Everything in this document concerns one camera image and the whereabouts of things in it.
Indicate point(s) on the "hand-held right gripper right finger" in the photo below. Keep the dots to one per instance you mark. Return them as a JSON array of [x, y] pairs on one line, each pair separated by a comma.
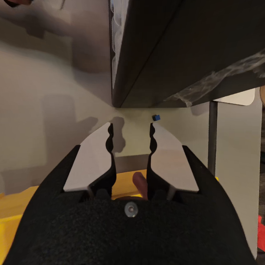
[[174, 165]]

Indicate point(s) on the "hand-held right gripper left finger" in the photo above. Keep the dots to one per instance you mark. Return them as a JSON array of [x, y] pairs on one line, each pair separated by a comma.
[[91, 163]]

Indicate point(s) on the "small blue block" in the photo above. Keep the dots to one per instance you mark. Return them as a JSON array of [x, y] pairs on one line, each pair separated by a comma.
[[156, 118]]

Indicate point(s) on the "yellow plastic bin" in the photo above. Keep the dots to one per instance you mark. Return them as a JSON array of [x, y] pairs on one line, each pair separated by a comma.
[[12, 207]]

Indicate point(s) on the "black drawer cabinet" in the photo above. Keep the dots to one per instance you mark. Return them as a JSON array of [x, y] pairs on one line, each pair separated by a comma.
[[186, 41]]

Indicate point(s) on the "set of clear cabinet drawers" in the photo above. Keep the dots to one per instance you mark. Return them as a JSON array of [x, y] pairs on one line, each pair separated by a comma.
[[117, 37]]

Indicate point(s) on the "person's right hand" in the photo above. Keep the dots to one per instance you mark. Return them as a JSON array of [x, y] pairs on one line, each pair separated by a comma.
[[140, 184]]

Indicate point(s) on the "black stand pole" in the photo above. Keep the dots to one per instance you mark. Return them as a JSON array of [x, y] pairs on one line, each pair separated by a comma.
[[212, 134]]

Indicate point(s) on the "clear tape strip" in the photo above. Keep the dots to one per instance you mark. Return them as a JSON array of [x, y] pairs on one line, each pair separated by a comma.
[[207, 82]]

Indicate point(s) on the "red plastic object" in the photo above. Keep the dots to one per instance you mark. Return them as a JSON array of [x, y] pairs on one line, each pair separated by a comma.
[[261, 231]]

